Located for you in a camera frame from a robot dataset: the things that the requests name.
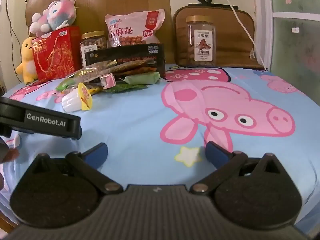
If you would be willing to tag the cartoon pig printed bedsheet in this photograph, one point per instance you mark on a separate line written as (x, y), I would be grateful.
(140, 120)

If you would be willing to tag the black printed cardboard box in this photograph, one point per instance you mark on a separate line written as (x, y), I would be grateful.
(140, 55)

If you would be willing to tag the yellow green snack packet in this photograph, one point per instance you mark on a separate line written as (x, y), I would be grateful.
(63, 85)

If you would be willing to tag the red gift bag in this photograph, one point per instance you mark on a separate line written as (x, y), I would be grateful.
(58, 52)

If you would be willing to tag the brown cushion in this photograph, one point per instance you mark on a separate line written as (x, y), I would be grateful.
(235, 30)

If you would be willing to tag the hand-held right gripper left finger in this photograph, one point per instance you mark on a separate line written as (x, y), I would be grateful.
(100, 152)

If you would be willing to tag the pink and blue plush toy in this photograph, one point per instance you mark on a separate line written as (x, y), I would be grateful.
(56, 15)

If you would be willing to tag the yellow duck plush toy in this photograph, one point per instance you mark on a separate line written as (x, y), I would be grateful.
(26, 60)

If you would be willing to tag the pink snack bag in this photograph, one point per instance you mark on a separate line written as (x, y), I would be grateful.
(132, 27)

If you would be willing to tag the yellow brown snack packet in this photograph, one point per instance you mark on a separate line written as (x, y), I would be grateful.
(95, 89)

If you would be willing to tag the pecan jar with gold lid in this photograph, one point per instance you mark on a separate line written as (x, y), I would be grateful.
(201, 42)

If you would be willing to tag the orange brown snack packet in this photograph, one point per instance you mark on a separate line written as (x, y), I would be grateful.
(135, 68)

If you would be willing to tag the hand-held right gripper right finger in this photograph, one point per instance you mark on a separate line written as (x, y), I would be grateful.
(215, 153)

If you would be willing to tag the clear biscuit packet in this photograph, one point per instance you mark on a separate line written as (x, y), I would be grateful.
(92, 71)

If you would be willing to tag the cashew jar with gold lid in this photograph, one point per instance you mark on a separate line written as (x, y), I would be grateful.
(93, 43)

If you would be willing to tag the person's left hand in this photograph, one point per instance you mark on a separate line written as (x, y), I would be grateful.
(13, 155)

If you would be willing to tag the white jelly cup yellow lid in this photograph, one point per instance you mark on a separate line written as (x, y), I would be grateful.
(75, 100)

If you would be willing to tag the small pink snack packet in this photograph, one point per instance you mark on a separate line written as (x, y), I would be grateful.
(108, 80)

